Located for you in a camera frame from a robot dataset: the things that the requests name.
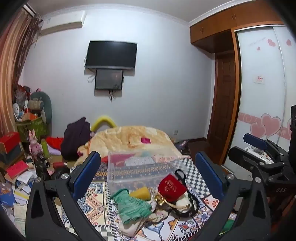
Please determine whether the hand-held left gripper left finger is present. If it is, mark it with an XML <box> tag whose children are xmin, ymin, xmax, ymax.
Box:
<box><xmin>25</xmin><ymin>151</ymin><xmax>107</xmax><ymax>241</ymax></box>

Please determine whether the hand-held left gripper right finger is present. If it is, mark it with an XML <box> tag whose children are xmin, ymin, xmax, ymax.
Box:
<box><xmin>192</xmin><ymin>151</ymin><xmax>272</xmax><ymax>241</ymax></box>

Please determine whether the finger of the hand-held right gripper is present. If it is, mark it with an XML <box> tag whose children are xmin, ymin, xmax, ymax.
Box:
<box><xmin>243</xmin><ymin>133</ymin><xmax>289</xmax><ymax>161</ymax></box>
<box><xmin>228</xmin><ymin>146</ymin><xmax>286</xmax><ymax>179</ymax></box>

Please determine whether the white heart-print wardrobe door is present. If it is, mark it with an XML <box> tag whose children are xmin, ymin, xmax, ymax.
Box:
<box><xmin>234</xmin><ymin>24</ymin><xmax>296</xmax><ymax>173</ymax></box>

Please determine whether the dark purple backpack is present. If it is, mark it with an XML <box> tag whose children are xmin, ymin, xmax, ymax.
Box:
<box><xmin>60</xmin><ymin>117</ymin><xmax>91</xmax><ymax>161</ymax></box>

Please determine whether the red cloth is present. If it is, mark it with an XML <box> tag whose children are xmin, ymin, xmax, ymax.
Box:
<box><xmin>46</xmin><ymin>137</ymin><xmax>65</xmax><ymax>149</ymax></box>

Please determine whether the brown wooden door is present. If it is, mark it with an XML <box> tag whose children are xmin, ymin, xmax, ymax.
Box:
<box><xmin>206</xmin><ymin>52</ymin><xmax>237</xmax><ymax>163</ymax></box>

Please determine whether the green bottle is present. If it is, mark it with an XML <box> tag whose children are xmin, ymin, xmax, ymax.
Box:
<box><xmin>41</xmin><ymin>139</ymin><xmax>50</xmax><ymax>159</ymax></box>

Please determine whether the green knitted cloth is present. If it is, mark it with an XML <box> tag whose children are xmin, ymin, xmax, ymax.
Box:
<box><xmin>111</xmin><ymin>188</ymin><xmax>153</xmax><ymax>225</ymax></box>

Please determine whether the yellow fleece blanket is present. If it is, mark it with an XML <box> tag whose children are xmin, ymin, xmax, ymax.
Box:
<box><xmin>77</xmin><ymin>126</ymin><xmax>184</xmax><ymax>168</ymax></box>

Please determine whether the clear plastic storage box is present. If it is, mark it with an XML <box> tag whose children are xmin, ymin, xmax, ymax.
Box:
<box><xmin>107</xmin><ymin>149</ymin><xmax>188</xmax><ymax>198</ymax></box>

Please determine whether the yellow sponge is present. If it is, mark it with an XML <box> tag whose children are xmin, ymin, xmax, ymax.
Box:
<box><xmin>129</xmin><ymin>187</ymin><xmax>151</xmax><ymax>200</ymax></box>

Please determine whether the yellow curved pillow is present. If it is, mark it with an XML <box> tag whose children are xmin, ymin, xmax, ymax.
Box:
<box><xmin>91</xmin><ymin>116</ymin><xmax>117</xmax><ymax>132</ymax></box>

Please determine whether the pink rabbit plush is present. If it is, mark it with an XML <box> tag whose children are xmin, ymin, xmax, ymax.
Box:
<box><xmin>28</xmin><ymin>130</ymin><xmax>41</xmax><ymax>155</ymax></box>

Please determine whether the pile of papers and books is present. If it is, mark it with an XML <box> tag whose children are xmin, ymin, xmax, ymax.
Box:
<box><xmin>0</xmin><ymin>170</ymin><xmax>40</xmax><ymax>210</ymax></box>

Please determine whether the cream cloth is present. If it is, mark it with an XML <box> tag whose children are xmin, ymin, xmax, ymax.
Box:
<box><xmin>119</xmin><ymin>217</ymin><xmax>149</xmax><ymax>237</ymax></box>

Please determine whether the red book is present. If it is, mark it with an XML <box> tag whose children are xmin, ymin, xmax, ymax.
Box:
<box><xmin>6</xmin><ymin>161</ymin><xmax>29</xmax><ymax>179</ymax></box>

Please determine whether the green storage box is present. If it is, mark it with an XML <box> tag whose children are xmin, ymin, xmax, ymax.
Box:
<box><xmin>16</xmin><ymin>116</ymin><xmax>50</xmax><ymax>142</ymax></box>

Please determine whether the grey neck pillow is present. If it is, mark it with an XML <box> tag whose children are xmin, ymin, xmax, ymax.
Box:
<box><xmin>30</xmin><ymin>91</ymin><xmax>53</xmax><ymax>126</ymax></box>

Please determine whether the red box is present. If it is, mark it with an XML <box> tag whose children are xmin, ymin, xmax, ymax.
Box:
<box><xmin>0</xmin><ymin>132</ymin><xmax>22</xmax><ymax>155</ymax></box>

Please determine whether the wooden overhead cabinet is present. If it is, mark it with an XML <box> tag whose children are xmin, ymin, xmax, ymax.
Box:
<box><xmin>190</xmin><ymin>6</ymin><xmax>285</xmax><ymax>54</ymax></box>

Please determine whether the striped brown curtain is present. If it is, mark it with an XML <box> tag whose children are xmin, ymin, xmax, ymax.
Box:
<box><xmin>0</xmin><ymin>6</ymin><xmax>42</xmax><ymax>138</ymax></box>

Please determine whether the white air conditioner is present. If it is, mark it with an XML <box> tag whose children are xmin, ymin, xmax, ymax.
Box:
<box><xmin>39</xmin><ymin>10</ymin><xmax>87</xmax><ymax>36</ymax></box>

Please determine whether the black strap bag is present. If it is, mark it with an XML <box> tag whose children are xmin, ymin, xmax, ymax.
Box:
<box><xmin>169</xmin><ymin>169</ymin><xmax>201</xmax><ymax>218</ymax></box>

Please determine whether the red drawstring pouch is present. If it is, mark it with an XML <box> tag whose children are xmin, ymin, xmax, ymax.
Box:
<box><xmin>158</xmin><ymin>174</ymin><xmax>188</xmax><ymax>203</ymax></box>

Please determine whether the small wall-mounted monitor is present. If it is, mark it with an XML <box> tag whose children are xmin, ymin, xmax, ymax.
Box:
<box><xmin>95</xmin><ymin>69</ymin><xmax>124</xmax><ymax>91</ymax></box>

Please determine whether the wall-mounted television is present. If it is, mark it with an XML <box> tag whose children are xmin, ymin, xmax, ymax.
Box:
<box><xmin>85</xmin><ymin>40</ymin><xmax>137</xmax><ymax>70</ymax></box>

